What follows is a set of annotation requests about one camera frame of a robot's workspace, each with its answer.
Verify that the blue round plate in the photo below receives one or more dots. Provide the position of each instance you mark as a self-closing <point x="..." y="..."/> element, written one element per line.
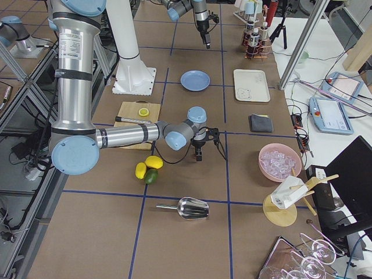
<point x="195" y="80"/>

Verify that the dark drink bottle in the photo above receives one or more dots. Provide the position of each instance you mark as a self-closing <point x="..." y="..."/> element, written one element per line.
<point x="263" y="31"/>
<point x="250" y="25"/>
<point x="254" y="38"/>

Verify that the pink bowl with ice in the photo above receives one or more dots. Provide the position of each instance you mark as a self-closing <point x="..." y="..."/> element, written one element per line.
<point x="278" y="161"/>

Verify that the wooden cutting board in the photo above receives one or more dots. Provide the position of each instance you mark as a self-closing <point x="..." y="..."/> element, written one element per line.
<point x="130" y="112"/>

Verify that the copper wire bottle rack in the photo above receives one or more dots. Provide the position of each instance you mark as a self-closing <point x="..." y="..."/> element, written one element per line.
<point x="261" y="51"/>

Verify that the yellow lemon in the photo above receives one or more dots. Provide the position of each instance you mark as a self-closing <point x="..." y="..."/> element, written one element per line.
<point x="154" y="162"/>
<point x="140" y="170"/>

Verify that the black handled knife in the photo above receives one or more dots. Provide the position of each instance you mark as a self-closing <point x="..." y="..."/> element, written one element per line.
<point x="129" y="120"/>

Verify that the cream rectangular tray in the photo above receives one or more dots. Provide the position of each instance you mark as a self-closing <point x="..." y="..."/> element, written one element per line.
<point x="251" y="86"/>

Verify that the clear wine glass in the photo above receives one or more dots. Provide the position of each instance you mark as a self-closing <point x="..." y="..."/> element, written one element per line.
<point x="309" y="266"/>
<point x="320" y="249"/>

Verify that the red cylinder tube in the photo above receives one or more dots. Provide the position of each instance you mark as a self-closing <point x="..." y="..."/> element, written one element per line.
<point x="272" y="7"/>

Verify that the blue pastel cup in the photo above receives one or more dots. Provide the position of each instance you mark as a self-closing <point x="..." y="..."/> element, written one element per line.
<point x="250" y="7"/>

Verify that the aluminium frame post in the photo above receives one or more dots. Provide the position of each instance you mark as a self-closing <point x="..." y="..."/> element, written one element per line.
<point x="309" y="28"/>

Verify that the grey folded cloth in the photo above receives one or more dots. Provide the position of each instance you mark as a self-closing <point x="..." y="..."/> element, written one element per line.
<point x="260" y="124"/>

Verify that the green lime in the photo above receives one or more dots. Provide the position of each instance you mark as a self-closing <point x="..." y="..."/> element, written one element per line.
<point x="151" y="176"/>

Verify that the metal scoop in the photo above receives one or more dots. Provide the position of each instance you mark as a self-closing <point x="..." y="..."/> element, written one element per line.
<point x="189" y="208"/>

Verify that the blue teach pendant tablet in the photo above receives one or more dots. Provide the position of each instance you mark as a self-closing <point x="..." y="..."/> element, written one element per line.
<point x="330" y="116"/>

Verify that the green small bowl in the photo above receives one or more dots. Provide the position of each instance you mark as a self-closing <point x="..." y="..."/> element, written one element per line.
<point x="303" y="58"/>

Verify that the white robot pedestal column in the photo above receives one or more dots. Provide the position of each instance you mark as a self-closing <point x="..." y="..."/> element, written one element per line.
<point x="132" y="76"/>

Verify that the black monitor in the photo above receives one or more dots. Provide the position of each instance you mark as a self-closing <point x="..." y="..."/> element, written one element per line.
<point x="353" y="165"/>

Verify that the white wire cup rack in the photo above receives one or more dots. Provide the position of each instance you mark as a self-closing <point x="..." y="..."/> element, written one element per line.
<point x="240" y="14"/>

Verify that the half lemon slice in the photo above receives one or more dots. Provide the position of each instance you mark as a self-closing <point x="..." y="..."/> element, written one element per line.
<point x="143" y="112"/>

